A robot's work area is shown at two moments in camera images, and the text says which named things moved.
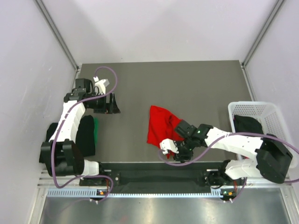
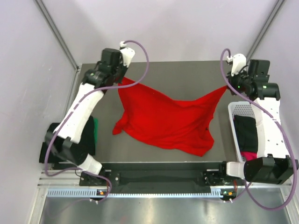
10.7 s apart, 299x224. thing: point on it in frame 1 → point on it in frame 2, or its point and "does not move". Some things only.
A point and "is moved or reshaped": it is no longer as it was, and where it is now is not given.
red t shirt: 162,123 is moved or reshaped
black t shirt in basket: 247,124 does not move
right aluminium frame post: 278,5 does not move
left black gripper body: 98,105 → 118,73
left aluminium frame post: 57,33 does not move
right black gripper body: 185,152 → 238,82
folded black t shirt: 85,138 does not move
